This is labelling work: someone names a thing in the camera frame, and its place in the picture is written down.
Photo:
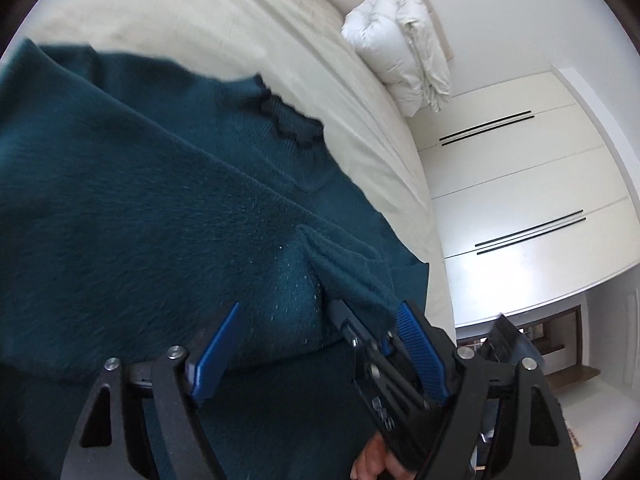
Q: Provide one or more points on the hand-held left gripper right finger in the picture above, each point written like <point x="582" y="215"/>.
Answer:
<point x="420" y="355"/>

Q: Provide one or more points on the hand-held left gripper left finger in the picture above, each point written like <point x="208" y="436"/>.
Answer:
<point x="215" y="355"/>

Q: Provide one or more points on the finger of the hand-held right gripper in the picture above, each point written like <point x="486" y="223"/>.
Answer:
<point x="392" y="365"/>
<point x="350" y="332"/>

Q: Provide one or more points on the dark teal sweater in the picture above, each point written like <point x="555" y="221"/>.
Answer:
<point x="150" y="185"/>

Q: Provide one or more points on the person's right hand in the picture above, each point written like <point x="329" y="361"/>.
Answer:
<point x="370" y="460"/>

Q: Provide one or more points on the dark angular object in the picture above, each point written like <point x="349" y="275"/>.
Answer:
<point x="505" y="335"/>

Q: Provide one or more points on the wooden shelf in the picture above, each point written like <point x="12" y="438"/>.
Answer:
<point x="575" y="373"/>

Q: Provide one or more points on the white wardrobe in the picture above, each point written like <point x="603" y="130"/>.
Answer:
<point x="525" y="170"/>

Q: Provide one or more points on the folded white duvet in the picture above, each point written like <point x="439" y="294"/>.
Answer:
<point x="395" y="35"/>

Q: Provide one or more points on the bed with beige sheet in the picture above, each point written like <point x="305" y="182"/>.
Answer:
<point x="250" y="25"/>

